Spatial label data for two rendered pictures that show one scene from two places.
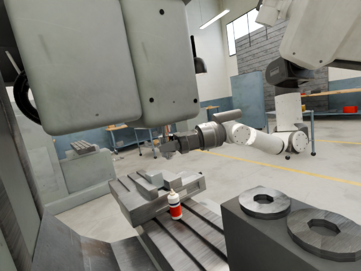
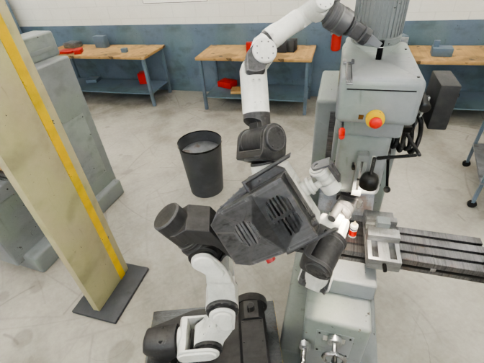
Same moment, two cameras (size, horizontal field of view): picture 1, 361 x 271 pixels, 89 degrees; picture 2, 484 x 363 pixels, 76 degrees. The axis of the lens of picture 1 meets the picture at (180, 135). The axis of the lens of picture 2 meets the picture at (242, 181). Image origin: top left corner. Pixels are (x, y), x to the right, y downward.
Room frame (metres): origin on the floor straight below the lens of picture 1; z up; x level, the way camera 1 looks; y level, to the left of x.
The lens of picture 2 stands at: (1.11, -1.11, 2.26)
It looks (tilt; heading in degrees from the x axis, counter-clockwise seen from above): 37 degrees down; 140
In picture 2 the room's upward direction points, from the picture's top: 5 degrees counter-clockwise
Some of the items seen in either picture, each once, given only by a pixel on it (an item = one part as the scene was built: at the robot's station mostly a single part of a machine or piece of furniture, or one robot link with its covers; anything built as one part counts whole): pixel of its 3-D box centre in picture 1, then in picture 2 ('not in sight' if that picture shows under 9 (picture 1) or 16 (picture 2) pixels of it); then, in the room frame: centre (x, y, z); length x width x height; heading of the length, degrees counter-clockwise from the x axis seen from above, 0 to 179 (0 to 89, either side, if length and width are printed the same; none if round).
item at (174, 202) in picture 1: (174, 202); (353, 228); (0.61, 0.06, 1.01); 0.04 x 0.04 x 0.11
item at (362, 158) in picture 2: not in sight; (359, 173); (0.63, -0.05, 1.45); 0.04 x 0.04 x 0.21; 31
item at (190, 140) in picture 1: (194, 140); (345, 206); (0.59, -0.04, 1.23); 0.13 x 0.12 x 0.10; 13
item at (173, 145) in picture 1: (169, 147); not in sight; (0.54, 0.04, 1.24); 0.06 x 0.02 x 0.03; 103
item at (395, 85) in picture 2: not in sight; (374, 78); (0.56, 0.06, 1.81); 0.47 x 0.26 x 0.16; 121
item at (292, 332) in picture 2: not in sight; (330, 287); (0.44, 0.26, 0.10); 1.20 x 0.60 x 0.20; 121
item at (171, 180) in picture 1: (166, 178); (382, 235); (0.75, 0.09, 1.05); 0.15 x 0.06 x 0.04; 33
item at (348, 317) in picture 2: not in sight; (333, 290); (0.58, 0.03, 0.46); 0.81 x 0.32 x 0.60; 121
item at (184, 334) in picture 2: not in sight; (199, 337); (0.32, -0.81, 0.68); 0.21 x 0.20 x 0.13; 50
